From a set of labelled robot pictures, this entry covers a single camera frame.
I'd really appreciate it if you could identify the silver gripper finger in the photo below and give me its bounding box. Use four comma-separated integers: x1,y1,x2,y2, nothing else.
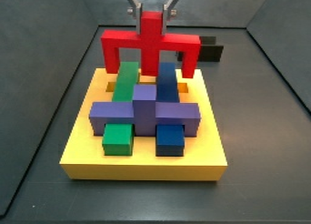
128,0,141,34
161,0,178,35

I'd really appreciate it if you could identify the red cross-shaped block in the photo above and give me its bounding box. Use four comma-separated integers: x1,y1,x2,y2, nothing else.
101,11,200,78

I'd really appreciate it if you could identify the yellow base board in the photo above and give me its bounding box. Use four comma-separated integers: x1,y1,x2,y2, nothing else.
60,68,226,181

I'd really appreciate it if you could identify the purple cross-shaped block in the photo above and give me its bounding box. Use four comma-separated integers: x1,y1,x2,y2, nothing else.
88,85,200,137

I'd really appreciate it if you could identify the blue long block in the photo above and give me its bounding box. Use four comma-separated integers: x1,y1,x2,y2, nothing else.
154,63,184,157

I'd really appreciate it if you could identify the green long block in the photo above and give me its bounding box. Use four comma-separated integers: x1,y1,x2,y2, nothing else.
101,62,138,156

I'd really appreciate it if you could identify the black angled bracket stand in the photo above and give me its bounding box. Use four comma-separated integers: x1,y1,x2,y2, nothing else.
172,35,222,64

